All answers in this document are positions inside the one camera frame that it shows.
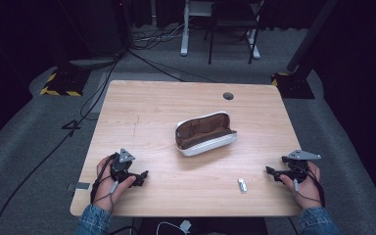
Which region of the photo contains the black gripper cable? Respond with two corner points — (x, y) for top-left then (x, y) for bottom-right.
(298, 162), (326, 209)
(89, 152), (118, 206)

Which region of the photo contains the person's right hand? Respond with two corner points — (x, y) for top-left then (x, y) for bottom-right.
(279, 161), (324, 211)

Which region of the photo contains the grey tape label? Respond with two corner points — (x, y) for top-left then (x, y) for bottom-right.
(67, 181), (92, 192)

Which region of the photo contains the black slanted stand post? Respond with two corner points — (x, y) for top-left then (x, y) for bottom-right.
(286, 0), (339, 73)

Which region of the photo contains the person's left hand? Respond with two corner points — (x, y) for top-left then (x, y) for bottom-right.
(92, 154), (138, 213)

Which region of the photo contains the white desk frame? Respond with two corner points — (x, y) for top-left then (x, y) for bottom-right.
(179, 0), (262, 61)

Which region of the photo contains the bundle of floor cables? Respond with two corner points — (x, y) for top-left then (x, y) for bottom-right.
(130, 22), (191, 51)

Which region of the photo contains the thin grey wrist cord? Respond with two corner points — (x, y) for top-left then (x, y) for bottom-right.
(94, 180), (119, 213)
(293, 178), (321, 204)

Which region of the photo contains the thin grey right wrist cord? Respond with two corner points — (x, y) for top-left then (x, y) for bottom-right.
(293, 178), (321, 204)

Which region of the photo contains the black chair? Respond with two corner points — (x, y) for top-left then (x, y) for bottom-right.
(204, 0), (266, 66)

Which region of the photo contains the thin grey left wrist cord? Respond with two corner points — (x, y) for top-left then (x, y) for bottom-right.
(94, 180), (119, 213)

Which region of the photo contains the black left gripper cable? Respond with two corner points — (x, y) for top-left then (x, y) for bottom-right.
(89, 152), (118, 206)

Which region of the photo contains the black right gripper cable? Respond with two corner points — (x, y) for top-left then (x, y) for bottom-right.
(298, 162), (326, 209)

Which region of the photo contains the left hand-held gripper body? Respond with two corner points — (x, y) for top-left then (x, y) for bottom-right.
(110, 148), (140, 184)

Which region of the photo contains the black yellow striped stand base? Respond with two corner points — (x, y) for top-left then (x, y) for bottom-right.
(39, 66), (92, 98)
(270, 70), (316, 100)

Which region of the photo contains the large black box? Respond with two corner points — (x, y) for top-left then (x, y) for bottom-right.
(57, 0), (128, 68)

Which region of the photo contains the long black floor cable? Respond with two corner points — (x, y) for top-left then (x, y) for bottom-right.
(0, 53), (125, 235)

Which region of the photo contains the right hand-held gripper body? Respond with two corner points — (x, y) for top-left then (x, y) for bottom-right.
(281, 149), (322, 184)

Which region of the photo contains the white cable with plug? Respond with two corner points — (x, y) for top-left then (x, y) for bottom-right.
(156, 219), (193, 235)

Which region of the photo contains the white case with brown lining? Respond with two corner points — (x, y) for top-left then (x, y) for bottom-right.
(174, 111), (239, 158)

